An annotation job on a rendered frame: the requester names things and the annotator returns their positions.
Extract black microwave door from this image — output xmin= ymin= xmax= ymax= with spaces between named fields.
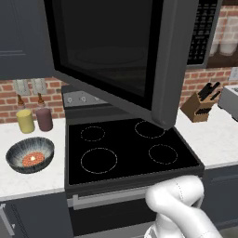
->
xmin=43 ymin=0 xmax=201 ymax=131

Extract wooden knife block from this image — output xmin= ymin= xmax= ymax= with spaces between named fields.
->
xmin=179 ymin=81 xmax=222 ymax=124

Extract grey wall socket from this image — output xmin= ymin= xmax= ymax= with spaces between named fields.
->
xmin=12 ymin=79 xmax=32 ymax=97
xmin=228 ymin=66 xmax=238 ymax=83
xmin=30 ymin=77 xmax=47 ymax=96

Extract grey cupboard handle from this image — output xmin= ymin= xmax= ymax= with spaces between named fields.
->
xmin=0 ymin=203 xmax=16 ymax=237

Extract brown round waffle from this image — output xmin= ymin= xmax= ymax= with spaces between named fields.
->
xmin=21 ymin=152 xmax=46 ymax=168

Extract dark red sauce bottle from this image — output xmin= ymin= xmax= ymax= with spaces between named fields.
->
xmin=34 ymin=92 xmax=55 ymax=133

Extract dark grey base cupboard door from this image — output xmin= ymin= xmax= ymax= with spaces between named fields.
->
xmin=0 ymin=192 xmax=74 ymax=238

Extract grey patterned bowl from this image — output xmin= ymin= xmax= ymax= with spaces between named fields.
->
xmin=5 ymin=136 xmax=56 ymax=175

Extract black oven door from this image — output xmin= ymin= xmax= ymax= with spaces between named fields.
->
xmin=67 ymin=185 xmax=162 ymax=238

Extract dark grey base cupboard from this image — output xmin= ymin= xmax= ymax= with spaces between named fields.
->
xmin=200 ymin=164 xmax=238 ymax=231

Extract dark wooden wall shelf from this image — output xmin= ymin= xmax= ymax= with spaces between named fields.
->
xmin=205 ymin=0 xmax=238 ymax=70

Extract black stove with hob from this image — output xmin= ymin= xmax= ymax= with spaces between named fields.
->
xmin=60 ymin=85 xmax=206 ymax=238

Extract white stacked bowls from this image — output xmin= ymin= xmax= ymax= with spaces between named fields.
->
xmin=209 ymin=12 xmax=238 ymax=57

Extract grey microwave oven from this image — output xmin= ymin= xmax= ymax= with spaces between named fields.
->
xmin=185 ymin=0 xmax=224 ymax=70

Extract grey oven door handle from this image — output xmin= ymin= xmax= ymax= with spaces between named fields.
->
xmin=72 ymin=185 xmax=156 ymax=211

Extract dark grey wall cupboard door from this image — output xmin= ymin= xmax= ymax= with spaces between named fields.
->
xmin=0 ymin=0 xmax=56 ymax=81

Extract yellow sauce bottle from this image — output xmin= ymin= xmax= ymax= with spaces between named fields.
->
xmin=15 ymin=94 xmax=36 ymax=135

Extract grey toaster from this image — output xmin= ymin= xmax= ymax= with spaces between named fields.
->
xmin=217 ymin=85 xmax=238 ymax=122

